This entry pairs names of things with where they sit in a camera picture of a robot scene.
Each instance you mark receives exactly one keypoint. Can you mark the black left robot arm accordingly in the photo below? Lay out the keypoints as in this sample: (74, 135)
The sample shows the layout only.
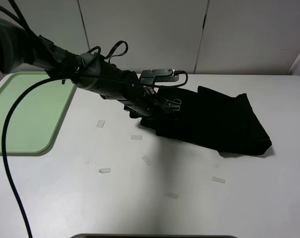
(87, 71)

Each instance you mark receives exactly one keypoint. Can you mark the black short sleeve t-shirt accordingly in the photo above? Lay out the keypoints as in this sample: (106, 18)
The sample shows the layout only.
(213, 120)

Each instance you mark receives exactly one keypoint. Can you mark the light green plastic tray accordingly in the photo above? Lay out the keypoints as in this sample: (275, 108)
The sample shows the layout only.
(36, 121)

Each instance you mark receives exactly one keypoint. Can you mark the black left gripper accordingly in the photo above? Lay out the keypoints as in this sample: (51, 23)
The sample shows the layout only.
(146, 103)

